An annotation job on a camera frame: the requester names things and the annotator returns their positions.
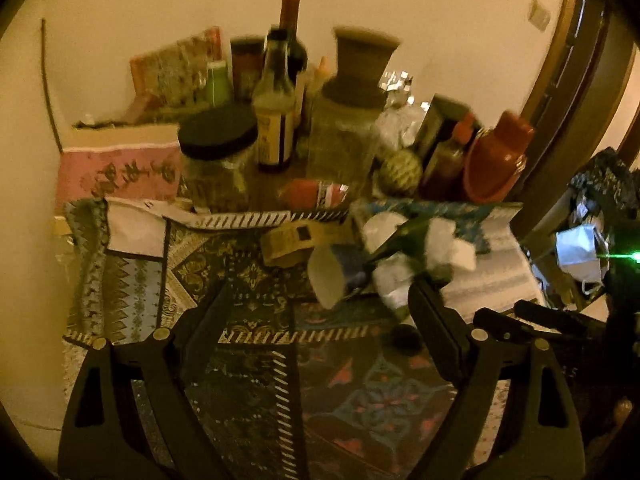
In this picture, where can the red plastic bottle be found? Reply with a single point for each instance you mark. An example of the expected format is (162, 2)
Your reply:
(497, 160)

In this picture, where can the white tissue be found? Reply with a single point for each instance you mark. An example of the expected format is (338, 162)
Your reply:
(450, 245)
(382, 230)
(395, 280)

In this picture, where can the blue face mask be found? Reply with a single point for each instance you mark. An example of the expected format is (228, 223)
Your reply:
(580, 252)

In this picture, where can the green woven ball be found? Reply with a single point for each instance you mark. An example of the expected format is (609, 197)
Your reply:
(400, 172)

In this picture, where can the pink printed cloth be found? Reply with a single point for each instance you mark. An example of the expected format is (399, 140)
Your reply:
(117, 172)

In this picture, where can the wall light switch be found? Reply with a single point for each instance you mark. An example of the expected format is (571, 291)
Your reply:
(539, 14)

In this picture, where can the orange printed packet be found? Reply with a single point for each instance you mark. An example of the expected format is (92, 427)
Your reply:
(172, 67)

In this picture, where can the dark box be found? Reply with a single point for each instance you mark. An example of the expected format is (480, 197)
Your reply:
(440, 117)

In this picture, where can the tall glass jar brown lid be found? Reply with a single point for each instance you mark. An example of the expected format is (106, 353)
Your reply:
(345, 130)

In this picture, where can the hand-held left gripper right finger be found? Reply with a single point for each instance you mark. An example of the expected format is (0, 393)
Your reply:
(431, 312)

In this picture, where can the dark bottle with yellow label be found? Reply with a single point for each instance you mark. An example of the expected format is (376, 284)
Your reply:
(274, 120)

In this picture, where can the hot sauce bottle red cap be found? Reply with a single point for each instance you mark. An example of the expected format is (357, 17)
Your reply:
(447, 160)

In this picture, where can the crumpled foil wrap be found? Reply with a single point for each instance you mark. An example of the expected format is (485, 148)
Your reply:
(400, 110)

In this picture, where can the red sausage packet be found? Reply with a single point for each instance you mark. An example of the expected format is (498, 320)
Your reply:
(312, 193)

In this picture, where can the thin dark stick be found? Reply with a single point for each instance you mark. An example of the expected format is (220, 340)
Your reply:
(49, 85)

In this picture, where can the green capped bottle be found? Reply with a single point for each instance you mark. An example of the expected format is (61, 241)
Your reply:
(218, 82)

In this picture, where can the glass jar with black lid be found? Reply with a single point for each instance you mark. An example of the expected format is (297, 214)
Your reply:
(217, 160)

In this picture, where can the patterned tablecloth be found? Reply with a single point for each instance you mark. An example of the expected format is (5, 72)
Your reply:
(260, 370)

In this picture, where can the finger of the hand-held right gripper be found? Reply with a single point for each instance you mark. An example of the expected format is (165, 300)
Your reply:
(555, 316)
(500, 324)

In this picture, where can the dark jar with red label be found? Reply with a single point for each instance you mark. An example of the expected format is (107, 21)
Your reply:
(246, 67)

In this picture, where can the yellow paper strip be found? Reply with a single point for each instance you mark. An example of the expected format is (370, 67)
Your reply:
(295, 240)

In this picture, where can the white paper cup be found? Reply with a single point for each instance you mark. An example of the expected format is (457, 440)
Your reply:
(327, 272)

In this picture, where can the wooden door frame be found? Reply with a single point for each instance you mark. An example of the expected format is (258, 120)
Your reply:
(560, 110)

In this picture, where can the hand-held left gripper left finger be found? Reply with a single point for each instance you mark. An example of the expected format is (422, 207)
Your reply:
(216, 310)

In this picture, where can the dark wine bottle red cap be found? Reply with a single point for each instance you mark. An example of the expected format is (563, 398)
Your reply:
(292, 25)

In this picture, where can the black bottle cap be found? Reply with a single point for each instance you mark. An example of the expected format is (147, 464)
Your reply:
(407, 337)

